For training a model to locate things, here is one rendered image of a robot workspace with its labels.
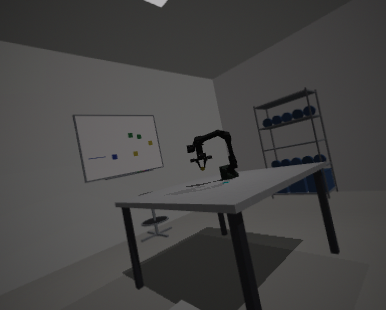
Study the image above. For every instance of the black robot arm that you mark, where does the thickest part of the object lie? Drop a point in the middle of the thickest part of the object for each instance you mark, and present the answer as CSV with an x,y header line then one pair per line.
x,y
198,142

